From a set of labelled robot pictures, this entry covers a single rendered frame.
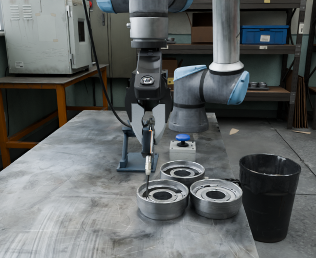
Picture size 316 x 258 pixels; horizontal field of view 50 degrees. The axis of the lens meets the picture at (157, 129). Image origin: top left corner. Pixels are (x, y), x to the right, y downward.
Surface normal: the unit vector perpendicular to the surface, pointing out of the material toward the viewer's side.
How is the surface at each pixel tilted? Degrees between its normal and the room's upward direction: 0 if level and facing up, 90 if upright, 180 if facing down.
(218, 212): 90
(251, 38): 90
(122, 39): 90
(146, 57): 32
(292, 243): 0
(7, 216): 0
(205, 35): 83
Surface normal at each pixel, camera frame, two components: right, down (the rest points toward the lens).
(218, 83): -0.53, 0.41
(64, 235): 0.00, -0.96
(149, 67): -0.03, -0.67
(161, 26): 0.64, 0.21
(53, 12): -0.09, 0.28
